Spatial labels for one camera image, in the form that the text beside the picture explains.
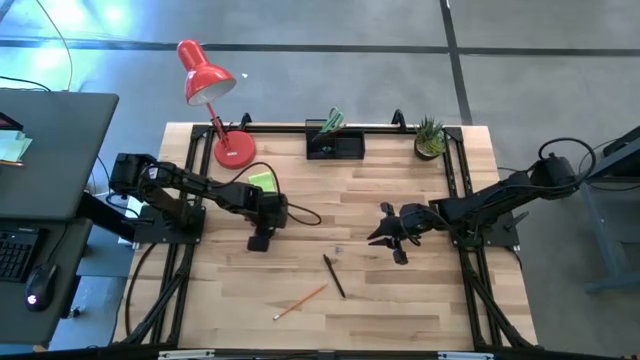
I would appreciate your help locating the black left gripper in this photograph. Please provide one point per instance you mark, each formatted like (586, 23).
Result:
(270, 210)

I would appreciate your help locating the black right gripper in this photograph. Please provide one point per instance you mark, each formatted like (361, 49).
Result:
(420, 220)

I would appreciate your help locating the green sticky note pad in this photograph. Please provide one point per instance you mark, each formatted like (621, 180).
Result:
(262, 181)

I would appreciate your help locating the black pen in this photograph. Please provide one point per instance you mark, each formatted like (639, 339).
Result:
(334, 276)

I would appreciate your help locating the black mesh desk organizer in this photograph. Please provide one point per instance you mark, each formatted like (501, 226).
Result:
(350, 147)

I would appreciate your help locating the yellow pencil with red eraser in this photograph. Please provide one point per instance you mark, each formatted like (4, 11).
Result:
(300, 302)

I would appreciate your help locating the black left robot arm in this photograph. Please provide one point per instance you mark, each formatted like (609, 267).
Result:
(190, 185)

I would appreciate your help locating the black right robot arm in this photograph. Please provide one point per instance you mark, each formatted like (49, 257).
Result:
(490, 205)

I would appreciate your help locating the black table clamp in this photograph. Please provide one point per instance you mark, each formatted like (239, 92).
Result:
(398, 119)
(245, 121)

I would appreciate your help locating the potted succulent plant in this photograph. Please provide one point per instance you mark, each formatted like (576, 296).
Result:
(429, 140)

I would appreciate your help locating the red desk lamp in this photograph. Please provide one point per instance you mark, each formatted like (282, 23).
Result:
(207, 82)

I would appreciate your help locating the dark grey desk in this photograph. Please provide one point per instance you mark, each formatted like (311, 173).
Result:
(60, 150)

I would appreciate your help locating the black computer mouse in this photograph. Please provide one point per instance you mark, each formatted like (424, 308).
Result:
(40, 287)

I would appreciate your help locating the blue grey metal cart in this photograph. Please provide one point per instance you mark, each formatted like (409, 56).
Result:
(627, 155)

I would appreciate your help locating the black keyboard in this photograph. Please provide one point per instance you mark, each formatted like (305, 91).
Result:
(15, 255)

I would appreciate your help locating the pale green paper notes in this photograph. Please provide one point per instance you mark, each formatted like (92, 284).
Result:
(12, 145)

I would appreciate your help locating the black aluminium table frame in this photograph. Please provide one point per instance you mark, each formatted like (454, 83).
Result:
(375, 128)

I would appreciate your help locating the silver metal bracket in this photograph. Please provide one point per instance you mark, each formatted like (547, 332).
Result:
(185, 354)
(465, 356)

